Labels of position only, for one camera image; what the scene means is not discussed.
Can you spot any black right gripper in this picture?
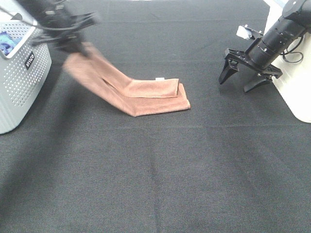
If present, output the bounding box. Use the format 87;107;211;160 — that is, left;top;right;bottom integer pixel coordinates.
218;49;283;93

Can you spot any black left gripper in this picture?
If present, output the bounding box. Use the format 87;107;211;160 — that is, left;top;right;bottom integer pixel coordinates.
31;4;99;57

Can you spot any brown microfibre towel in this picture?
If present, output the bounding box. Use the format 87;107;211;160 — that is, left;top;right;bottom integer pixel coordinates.
63;43;190;117

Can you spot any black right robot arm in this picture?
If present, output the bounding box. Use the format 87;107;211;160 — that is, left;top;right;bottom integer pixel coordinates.
219;0;311;92

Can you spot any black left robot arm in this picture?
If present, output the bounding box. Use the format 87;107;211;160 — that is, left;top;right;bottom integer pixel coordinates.
17;0;99;57

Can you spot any grey perforated laundry basket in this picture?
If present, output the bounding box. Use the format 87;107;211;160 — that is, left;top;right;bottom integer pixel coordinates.
0;0;52;134

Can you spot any white plastic bin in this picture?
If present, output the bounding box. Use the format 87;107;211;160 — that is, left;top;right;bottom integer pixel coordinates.
263;0;311;124

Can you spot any blue cloth in basket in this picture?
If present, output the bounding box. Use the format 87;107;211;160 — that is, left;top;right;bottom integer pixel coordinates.
0;32;21;56

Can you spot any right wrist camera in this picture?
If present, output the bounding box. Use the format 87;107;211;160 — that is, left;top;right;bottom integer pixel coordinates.
236;25;263;40

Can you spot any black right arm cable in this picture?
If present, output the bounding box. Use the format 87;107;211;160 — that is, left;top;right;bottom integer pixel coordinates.
280;36;306;63

